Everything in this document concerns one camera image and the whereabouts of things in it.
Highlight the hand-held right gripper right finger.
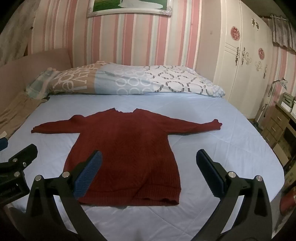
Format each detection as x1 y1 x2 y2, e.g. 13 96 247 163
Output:
196 149 273 241

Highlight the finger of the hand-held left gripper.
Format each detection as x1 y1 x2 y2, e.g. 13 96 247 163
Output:
0 144 38 180

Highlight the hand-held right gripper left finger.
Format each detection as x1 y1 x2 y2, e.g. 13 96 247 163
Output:
25 149 109 241

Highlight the dark red knit sweater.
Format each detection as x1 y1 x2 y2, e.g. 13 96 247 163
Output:
31 108 223 207

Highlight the bed with light blue sheet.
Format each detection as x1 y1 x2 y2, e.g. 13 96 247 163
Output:
0 93 286 241

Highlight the beige blanket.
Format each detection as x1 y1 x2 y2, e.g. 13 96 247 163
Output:
0 91 50 139

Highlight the teal plaid pillow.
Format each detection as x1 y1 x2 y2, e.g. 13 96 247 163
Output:
25 68 60 99

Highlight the wooden chest of drawers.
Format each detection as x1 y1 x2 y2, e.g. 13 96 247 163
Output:
262 103 296 151

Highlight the red cloth item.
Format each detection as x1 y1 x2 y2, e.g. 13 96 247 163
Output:
280 191 295 215

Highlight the pink padded headboard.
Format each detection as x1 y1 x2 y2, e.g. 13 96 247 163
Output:
0 47 72 98

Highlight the patterned pillow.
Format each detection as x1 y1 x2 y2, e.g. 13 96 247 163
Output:
47 61 226 98

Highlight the white storage box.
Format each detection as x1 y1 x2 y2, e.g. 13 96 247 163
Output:
281 92 296 113

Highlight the white wardrobe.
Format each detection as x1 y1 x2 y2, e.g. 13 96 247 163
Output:
213 0 274 118

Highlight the desk lamp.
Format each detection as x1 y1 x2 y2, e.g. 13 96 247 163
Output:
261 77 288 121

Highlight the pale floral curtain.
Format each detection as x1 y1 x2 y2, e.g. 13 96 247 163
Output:
0 0 38 66

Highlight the grey patterned curtain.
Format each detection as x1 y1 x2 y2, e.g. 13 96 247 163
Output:
270 15 296 50

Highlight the white framed picture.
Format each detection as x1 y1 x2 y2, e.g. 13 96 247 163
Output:
87 0 173 18

